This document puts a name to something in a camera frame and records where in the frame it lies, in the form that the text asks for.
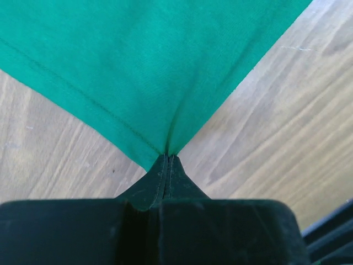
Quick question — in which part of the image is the green t shirt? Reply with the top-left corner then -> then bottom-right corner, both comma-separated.
1,0 -> 309,170

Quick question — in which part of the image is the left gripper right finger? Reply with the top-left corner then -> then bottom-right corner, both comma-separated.
164,155 -> 210,202

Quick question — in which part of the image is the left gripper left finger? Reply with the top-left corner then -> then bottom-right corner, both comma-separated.
117,155 -> 169,211

